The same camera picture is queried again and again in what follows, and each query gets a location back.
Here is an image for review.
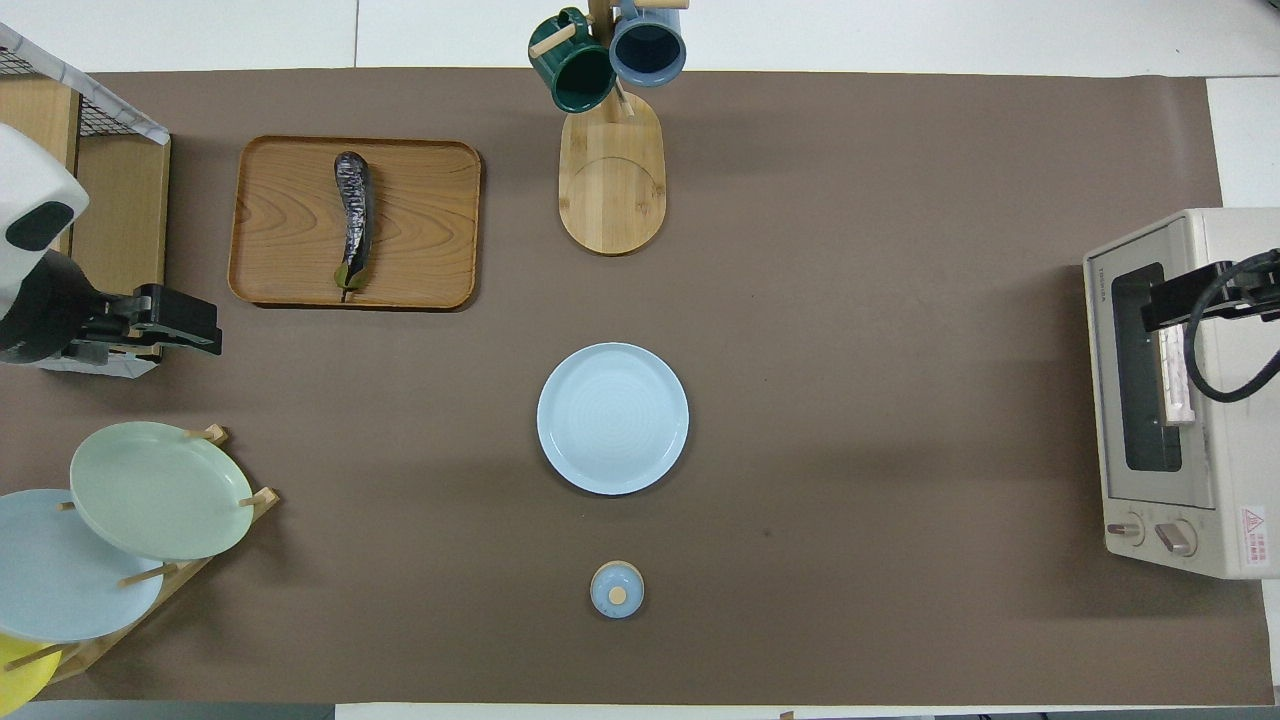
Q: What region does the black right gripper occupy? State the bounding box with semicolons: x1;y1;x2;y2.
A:
1140;250;1280;335

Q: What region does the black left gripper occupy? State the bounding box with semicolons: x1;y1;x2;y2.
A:
85;284;223;358

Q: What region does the glass oven door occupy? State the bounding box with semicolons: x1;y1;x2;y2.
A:
1085;225;1217;511

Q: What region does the dark purple eggplant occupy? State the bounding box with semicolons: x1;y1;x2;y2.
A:
333;151;376;294

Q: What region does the light blue serving plate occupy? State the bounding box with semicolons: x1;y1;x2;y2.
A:
536;342;691;497

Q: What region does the beige toaster oven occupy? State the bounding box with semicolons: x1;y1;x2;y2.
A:
1083;208;1280;580

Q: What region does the pale green plate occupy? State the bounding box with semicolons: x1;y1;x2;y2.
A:
69;421;255;562

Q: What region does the light wooden shelf box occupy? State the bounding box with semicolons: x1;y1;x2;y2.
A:
0;75;172;363

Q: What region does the wooden plate rack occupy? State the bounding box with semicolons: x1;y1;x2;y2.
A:
0;425;281;687

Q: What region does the brown wooden tray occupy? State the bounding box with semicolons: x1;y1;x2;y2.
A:
228;135;483;311

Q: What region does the light blue racked plate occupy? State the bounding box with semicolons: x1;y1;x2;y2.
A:
0;488;167;644

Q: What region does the brown table mat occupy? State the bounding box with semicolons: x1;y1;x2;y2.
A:
0;67;1277;707

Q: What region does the yellow plate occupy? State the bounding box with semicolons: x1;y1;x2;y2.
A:
0;632;63;714

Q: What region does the wooden mug tree stand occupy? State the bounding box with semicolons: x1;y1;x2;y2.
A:
528;0;691;257

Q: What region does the dark green mug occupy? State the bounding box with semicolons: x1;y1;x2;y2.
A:
528;8;619;114

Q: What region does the small blue white bell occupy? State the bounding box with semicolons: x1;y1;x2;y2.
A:
589;560;646;620

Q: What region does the blue mug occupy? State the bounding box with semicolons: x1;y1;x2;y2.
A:
608;0;688;88

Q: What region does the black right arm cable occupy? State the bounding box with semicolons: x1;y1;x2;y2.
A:
1184;252;1280;404

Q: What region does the black wire basket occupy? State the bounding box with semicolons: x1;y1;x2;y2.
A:
0;40;167;147

